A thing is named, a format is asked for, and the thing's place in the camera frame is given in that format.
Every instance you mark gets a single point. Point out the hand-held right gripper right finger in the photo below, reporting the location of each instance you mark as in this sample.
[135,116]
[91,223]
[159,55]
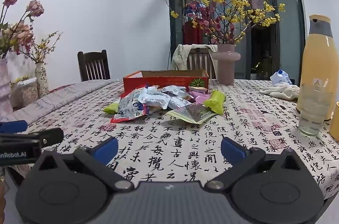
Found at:
[231,149]

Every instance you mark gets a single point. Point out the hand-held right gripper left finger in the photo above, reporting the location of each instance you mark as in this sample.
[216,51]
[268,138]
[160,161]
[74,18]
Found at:
[106,148]

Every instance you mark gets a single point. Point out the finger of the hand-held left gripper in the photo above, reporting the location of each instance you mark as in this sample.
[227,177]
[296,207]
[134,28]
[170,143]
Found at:
[13,126]
[50,136]

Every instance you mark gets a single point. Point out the green snack packet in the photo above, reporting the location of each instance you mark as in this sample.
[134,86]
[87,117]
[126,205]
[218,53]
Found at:
[214,102]
[111,108]

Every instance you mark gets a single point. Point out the pink snack packet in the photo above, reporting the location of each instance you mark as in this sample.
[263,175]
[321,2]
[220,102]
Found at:
[199,97]

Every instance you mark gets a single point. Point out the pile of mixed snack packets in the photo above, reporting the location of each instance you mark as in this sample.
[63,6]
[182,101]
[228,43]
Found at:
[148,102]

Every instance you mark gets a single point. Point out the gold white snack packet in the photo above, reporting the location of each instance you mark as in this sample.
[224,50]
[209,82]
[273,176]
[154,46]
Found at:
[198,90]

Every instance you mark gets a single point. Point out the red cardboard box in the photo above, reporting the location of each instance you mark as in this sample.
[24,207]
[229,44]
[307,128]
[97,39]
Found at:
[159,81]

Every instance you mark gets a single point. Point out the pale woven basket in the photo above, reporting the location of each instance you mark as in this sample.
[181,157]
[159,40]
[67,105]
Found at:
[26,93]

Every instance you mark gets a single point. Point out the pale pink ribbed vase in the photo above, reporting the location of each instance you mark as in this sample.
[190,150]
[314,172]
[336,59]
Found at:
[5,86]

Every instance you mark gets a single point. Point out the grey pink patterned cloth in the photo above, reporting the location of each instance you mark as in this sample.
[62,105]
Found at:
[66,96]

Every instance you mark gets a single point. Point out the red patterned cloth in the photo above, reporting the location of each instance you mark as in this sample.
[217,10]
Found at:
[62,87]

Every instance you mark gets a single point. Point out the speckled slim vase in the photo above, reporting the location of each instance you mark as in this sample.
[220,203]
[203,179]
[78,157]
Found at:
[41,81]

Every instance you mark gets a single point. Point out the calligraphy printed tablecloth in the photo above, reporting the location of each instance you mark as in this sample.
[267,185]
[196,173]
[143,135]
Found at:
[172,134]

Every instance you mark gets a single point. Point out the white knitted gloves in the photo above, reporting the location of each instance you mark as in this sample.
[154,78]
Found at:
[283,91]

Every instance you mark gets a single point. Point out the dark wooden chair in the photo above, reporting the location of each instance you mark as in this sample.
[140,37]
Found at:
[92,65]

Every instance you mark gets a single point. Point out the pink ceramic vase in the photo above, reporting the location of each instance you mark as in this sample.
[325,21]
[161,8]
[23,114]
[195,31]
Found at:
[225,65]

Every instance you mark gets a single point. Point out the yellow blossom twigs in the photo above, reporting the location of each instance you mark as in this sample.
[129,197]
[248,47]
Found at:
[43,46]

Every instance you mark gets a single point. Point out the blue white plastic pack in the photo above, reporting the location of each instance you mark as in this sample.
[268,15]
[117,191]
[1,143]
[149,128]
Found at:
[280,78]

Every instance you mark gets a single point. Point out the clear drinking glass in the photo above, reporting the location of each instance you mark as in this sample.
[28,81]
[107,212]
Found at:
[313,112]

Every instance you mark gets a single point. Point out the wooden chair with slats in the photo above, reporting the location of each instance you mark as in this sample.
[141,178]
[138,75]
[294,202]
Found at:
[200,62]

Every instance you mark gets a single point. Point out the dried pink rose flowers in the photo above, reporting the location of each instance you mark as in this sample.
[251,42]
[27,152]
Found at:
[20,30]

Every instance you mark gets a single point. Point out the chair with beige jacket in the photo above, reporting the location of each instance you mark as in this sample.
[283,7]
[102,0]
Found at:
[180,57]

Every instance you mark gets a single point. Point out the yellow cup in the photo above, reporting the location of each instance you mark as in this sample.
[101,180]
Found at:
[335,120]

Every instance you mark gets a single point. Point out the yellow thermos bottle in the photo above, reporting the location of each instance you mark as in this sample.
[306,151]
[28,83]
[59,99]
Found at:
[320,54]

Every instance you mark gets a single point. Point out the dark framed glass door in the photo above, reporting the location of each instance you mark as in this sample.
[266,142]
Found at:
[286,28]

